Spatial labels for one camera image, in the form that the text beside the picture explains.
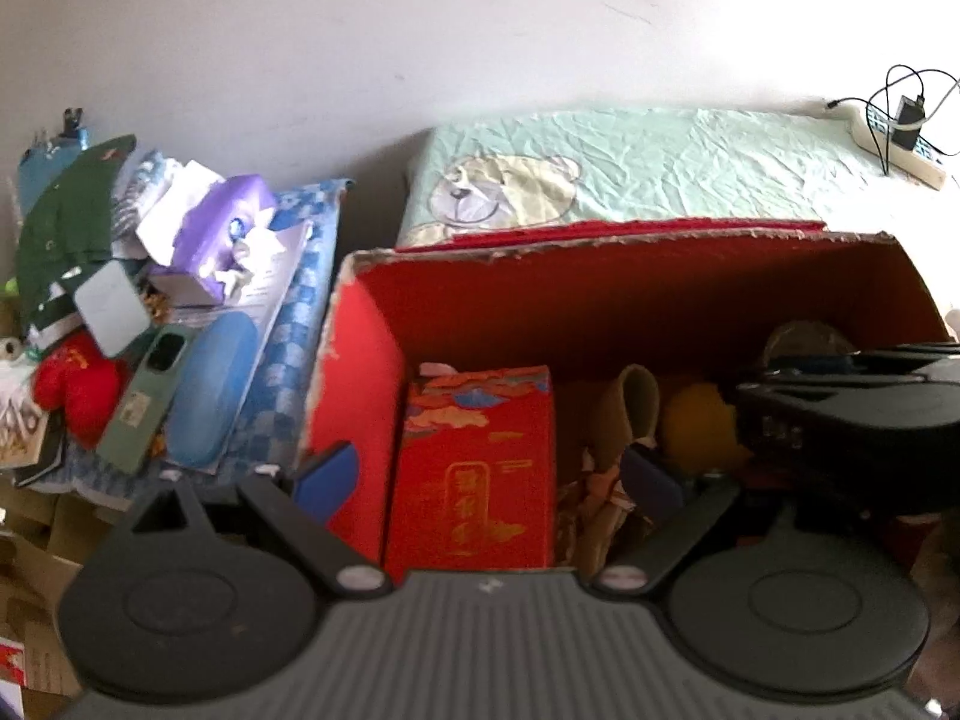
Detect red patterned gift packet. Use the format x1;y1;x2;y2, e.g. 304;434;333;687
384;365;558;572

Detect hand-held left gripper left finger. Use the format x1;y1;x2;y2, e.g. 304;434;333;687
127;441;395;602

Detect black charger plug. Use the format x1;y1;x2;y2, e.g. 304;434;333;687
890;94;926;152

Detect brown wooden gourd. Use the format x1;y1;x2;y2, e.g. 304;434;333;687
660;382;752;478

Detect green phone case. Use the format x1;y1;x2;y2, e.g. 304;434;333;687
95;323;198;474

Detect red cardboard box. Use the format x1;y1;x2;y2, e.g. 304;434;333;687
298;219;955;587

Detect blue bag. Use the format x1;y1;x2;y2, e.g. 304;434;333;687
18;127;85;207

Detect white square device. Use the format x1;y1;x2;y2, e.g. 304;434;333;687
74;260;152;358

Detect blue checkered cloth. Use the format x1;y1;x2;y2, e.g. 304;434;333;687
41;178;355;515

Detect blue glasses case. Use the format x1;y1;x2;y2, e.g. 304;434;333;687
166;310;261;470

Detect white power strip with charger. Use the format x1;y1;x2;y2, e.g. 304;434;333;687
825;65;960;178

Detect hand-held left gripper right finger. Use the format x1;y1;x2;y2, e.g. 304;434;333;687
592;446;871;602

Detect small brown shoe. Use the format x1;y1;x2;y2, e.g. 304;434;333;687
555;363;662;572

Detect dark green cloth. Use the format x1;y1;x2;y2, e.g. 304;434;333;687
16;134;141;340

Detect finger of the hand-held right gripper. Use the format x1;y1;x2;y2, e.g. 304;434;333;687
757;343;960;385

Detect purple tissue packet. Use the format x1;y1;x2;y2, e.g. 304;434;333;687
145;173;280;306

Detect clear packing tape roll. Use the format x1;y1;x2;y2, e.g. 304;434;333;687
763;320;857;370

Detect red plush toy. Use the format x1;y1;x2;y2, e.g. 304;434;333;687
31;336;129;449

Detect brown cardboard box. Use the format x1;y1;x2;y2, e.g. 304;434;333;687
0;465;102;698

